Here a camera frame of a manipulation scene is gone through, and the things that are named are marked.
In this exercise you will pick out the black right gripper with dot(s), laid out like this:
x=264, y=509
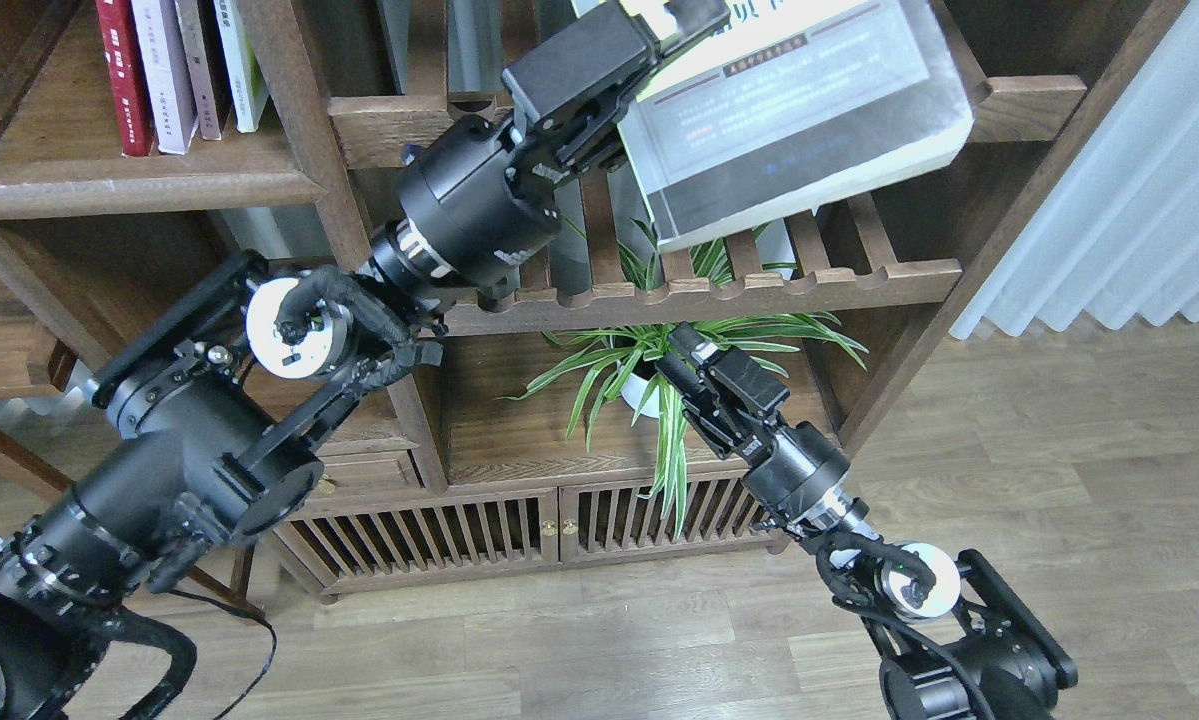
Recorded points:
x=795, y=473

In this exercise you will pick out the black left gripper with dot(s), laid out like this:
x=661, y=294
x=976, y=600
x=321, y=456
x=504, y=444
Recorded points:
x=479, y=201

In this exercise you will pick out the green and black book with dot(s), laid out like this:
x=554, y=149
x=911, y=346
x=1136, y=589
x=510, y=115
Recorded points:
x=790, y=106

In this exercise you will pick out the white lavender book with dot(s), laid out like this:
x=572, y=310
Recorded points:
x=167, y=74

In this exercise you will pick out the red cover book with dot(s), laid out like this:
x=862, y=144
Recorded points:
x=120, y=46

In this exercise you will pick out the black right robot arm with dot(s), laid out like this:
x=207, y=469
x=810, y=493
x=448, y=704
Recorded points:
x=955, y=641

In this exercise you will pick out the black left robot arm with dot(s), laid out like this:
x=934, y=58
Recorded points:
x=223, y=403

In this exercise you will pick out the white plant pot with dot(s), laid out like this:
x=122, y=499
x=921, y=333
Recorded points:
x=642, y=389

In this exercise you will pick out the green spider plant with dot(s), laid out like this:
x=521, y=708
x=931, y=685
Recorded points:
x=620, y=361

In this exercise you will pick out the dark wooden bookshelf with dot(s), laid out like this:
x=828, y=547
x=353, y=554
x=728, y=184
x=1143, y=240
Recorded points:
x=438, y=479

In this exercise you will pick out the white green upright book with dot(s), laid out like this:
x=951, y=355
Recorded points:
x=247, y=83

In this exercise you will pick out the white curtain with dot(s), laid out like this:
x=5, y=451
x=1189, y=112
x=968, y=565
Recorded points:
x=1118, y=239

